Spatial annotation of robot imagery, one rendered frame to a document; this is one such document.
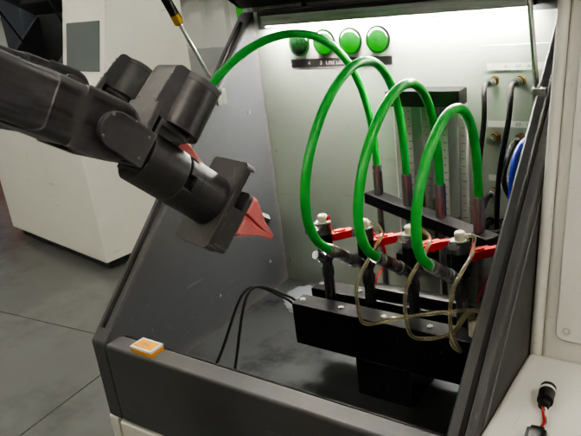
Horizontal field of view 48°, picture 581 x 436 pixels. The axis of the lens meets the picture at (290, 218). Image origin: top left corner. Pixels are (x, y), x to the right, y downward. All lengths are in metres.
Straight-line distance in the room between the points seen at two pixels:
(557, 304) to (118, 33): 3.29
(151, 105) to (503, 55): 0.71
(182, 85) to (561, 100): 0.51
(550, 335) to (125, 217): 3.28
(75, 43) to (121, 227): 1.11
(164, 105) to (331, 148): 0.77
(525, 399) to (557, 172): 0.30
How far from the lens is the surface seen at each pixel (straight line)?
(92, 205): 3.90
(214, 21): 6.00
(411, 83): 0.98
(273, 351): 1.31
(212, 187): 0.69
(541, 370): 0.96
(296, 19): 1.34
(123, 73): 1.05
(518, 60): 1.19
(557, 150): 0.94
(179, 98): 0.67
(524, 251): 0.91
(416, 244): 0.85
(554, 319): 0.98
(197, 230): 0.71
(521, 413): 0.88
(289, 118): 1.43
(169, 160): 0.66
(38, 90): 0.59
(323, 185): 1.43
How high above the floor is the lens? 1.51
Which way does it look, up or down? 20 degrees down
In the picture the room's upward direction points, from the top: 7 degrees counter-clockwise
